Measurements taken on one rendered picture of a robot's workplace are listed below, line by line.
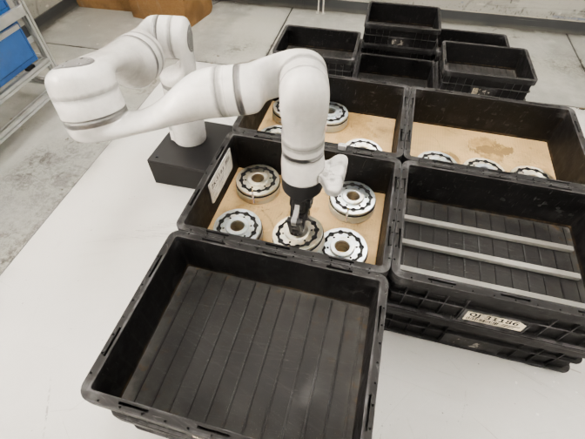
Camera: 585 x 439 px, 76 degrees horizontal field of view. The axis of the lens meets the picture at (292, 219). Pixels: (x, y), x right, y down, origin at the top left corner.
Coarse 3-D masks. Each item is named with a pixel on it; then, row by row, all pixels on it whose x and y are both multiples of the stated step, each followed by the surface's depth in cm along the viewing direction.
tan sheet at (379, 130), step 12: (264, 120) 106; (348, 120) 106; (360, 120) 106; (372, 120) 106; (384, 120) 106; (336, 132) 102; (348, 132) 102; (360, 132) 102; (372, 132) 102; (384, 132) 102; (384, 144) 99
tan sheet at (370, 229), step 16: (320, 192) 88; (224, 208) 85; (240, 208) 85; (256, 208) 85; (272, 208) 85; (288, 208) 85; (320, 208) 85; (272, 224) 82; (336, 224) 82; (352, 224) 82; (368, 224) 82; (368, 240) 79; (368, 256) 77
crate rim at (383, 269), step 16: (224, 144) 84; (384, 160) 81; (208, 176) 77; (192, 208) 72; (240, 240) 67; (256, 240) 67; (304, 256) 65; (320, 256) 65; (336, 256) 65; (384, 256) 65; (384, 272) 63
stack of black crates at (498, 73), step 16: (448, 48) 186; (464, 48) 185; (480, 48) 183; (496, 48) 182; (512, 48) 180; (448, 64) 191; (464, 64) 191; (480, 64) 189; (496, 64) 187; (512, 64) 186; (528, 64) 171; (448, 80) 171; (464, 80) 170; (480, 80) 168; (496, 80) 165; (512, 80) 164; (528, 80) 162; (496, 96) 172; (512, 96) 170
